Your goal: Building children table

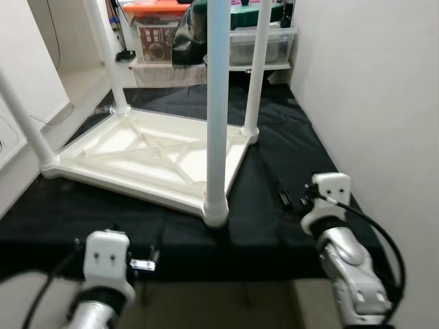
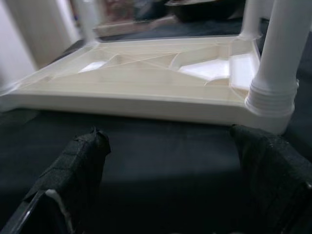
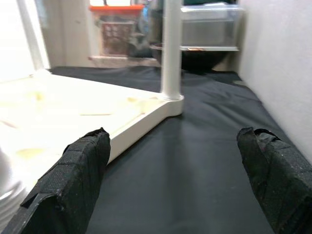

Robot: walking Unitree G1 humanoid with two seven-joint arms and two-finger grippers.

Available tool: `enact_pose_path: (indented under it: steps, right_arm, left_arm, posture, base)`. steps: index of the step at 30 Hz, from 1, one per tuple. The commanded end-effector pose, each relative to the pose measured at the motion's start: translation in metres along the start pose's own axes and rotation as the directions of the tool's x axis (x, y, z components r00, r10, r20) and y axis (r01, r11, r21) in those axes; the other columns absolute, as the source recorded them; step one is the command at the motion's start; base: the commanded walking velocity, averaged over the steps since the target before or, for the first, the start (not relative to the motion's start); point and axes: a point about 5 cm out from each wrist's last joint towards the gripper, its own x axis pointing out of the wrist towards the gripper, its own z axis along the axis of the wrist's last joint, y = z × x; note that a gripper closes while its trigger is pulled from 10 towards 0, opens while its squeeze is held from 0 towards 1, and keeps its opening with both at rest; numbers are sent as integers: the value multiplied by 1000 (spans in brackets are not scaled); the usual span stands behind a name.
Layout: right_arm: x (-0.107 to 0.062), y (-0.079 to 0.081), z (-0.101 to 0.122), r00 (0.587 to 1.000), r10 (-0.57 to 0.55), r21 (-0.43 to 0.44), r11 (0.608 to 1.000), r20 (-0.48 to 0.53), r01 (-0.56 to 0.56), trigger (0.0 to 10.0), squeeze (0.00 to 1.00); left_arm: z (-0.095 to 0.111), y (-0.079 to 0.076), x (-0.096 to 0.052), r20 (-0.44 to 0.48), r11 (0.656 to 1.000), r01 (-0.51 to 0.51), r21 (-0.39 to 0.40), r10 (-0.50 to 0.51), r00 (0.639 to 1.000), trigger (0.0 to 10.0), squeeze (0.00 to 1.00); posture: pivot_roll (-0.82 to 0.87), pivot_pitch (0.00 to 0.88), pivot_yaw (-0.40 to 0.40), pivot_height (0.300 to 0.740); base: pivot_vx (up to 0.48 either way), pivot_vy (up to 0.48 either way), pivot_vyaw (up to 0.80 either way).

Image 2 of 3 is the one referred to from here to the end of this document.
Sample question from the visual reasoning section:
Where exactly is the black tablecloth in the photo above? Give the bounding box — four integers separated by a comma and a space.
0, 14, 312, 234

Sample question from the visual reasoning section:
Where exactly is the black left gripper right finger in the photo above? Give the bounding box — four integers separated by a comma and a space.
230, 124, 312, 234

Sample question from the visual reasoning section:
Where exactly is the white plastic table top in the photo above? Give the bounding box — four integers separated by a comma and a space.
0, 34, 295, 135

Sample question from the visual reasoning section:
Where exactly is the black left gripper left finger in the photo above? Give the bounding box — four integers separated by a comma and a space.
4, 126, 112, 234

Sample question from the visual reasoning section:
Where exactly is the white plastic table leg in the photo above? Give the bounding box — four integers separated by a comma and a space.
241, 0, 264, 39
245, 0, 312, 117
0, 0, 39, 97
74, 0, 99, 46

